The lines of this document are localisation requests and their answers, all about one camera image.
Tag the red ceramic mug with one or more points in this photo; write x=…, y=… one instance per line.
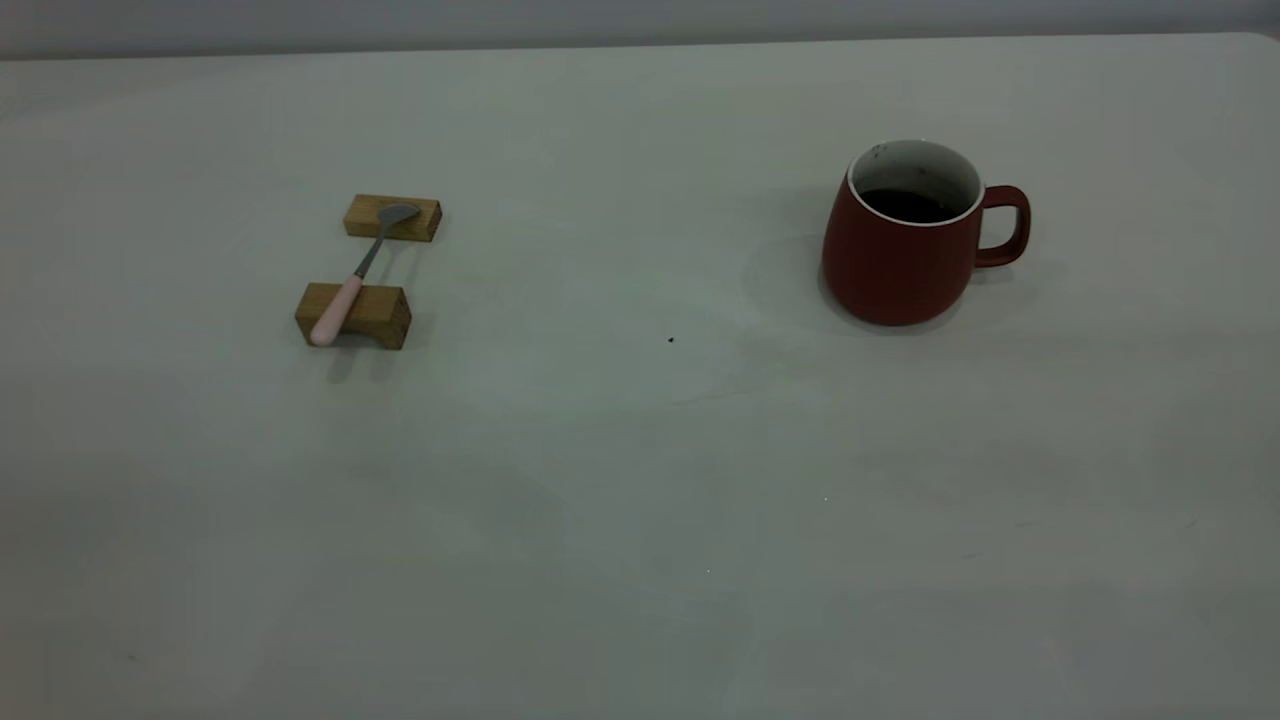
x=890, y=270

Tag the flat wooden block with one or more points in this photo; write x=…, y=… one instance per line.
x=421, y=226

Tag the arched wooden block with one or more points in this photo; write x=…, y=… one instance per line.
x=385, y=313

